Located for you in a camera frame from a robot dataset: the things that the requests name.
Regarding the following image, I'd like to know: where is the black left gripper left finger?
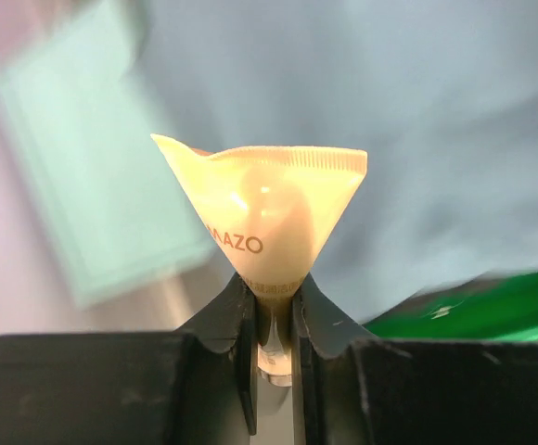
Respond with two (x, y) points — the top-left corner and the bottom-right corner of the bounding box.
(0, 276), (257, 444)

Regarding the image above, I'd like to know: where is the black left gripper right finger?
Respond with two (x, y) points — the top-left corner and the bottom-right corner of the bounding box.
(291, 277), (538, 444)

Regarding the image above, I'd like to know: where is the cream plastic sachet packet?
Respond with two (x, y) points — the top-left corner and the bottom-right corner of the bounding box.
(152, 134), (368, 387)

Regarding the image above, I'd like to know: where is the light blue grey garment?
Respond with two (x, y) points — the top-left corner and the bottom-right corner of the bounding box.
(137, 1), (538, 320)

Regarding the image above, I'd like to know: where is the light blue metal box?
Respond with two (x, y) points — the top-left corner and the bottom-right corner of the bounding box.
(0, 1), (212, 308)

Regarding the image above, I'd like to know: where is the green plastic tray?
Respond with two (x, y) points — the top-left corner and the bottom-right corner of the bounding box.
(365, 272), (538, 341)

